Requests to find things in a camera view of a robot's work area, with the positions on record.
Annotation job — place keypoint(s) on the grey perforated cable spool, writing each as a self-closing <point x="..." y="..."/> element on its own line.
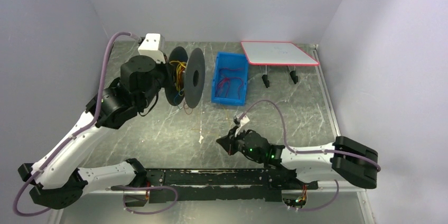
<point x="189" y="76"/>

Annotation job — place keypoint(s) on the black board foot right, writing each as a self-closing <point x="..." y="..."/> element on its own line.
<point x="294" y="76"/>

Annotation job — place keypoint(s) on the blue plastic bin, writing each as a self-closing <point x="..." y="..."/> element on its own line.
<point x="230" y="79"/>

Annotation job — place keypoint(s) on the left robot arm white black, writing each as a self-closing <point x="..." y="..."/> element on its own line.
<point x="57" y="180"/>

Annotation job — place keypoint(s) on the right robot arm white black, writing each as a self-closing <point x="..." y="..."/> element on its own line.
<point x="343" y="159"/>

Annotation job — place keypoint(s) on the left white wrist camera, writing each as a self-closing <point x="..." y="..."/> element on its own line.
<point x="153" y="46"/>

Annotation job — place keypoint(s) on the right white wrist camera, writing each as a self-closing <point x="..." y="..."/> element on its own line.
<point x="240" y="122"/>

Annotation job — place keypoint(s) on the black board foot left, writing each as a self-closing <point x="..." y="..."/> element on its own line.
<point x="266" y="80"/>

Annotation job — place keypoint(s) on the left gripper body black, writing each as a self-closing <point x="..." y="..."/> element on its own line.
<point x="162" y="76"/>

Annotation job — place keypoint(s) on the black board foot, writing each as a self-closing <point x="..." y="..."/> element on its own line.
<point x="294" y="76"/>
<point x="266" y="80"/>

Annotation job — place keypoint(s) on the white board red rim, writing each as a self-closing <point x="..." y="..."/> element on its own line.
<point x="265" y="53"/>

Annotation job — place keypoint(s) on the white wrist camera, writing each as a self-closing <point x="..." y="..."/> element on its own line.
<point x="240" y="122"/>
<point x="153" y="46"/>

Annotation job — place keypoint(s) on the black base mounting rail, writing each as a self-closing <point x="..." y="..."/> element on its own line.
<point x="218" y="184"/>

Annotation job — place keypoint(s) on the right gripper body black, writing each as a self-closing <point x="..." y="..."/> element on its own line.
<point x="236" y="142"/>

